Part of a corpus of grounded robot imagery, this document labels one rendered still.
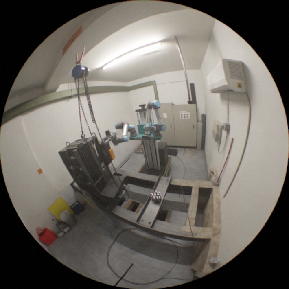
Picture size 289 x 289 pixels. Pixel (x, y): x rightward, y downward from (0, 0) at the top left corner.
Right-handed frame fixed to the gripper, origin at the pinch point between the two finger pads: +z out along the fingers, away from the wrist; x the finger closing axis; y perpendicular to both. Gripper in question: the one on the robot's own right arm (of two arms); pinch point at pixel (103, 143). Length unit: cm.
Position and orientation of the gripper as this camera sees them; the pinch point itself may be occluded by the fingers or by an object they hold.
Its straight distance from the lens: 109.6
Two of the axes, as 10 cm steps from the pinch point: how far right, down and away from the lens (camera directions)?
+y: 2.1, 8.8, 4.3
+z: -1.2, 4.6, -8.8
